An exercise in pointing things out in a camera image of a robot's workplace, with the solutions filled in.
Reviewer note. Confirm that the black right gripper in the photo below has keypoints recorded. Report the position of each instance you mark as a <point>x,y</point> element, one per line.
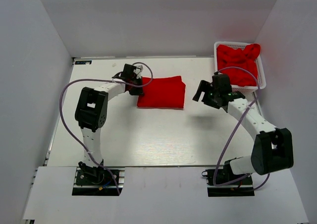
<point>206,95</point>

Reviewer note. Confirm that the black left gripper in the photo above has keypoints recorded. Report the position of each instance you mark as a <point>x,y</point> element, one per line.
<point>136,85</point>

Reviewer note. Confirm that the red t-shirt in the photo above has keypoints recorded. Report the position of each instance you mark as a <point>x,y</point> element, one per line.
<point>163,93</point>

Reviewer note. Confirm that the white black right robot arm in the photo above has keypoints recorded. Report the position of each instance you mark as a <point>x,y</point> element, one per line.
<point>273,147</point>

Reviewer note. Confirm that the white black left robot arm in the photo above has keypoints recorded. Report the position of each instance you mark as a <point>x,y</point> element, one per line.
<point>91,114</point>

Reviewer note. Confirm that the red t-shirts in basket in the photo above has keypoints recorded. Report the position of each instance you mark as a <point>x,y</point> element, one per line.
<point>239,64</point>

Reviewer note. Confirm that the white plastic basket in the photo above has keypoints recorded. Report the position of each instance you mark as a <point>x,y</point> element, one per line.
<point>258,62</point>

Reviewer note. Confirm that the blue label sticker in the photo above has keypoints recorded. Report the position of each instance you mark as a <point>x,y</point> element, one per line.
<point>83,62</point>

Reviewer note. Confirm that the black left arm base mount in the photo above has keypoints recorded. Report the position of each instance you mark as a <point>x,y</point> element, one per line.
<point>88,185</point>

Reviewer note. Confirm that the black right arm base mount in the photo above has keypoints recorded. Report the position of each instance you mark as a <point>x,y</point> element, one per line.
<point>227,188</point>

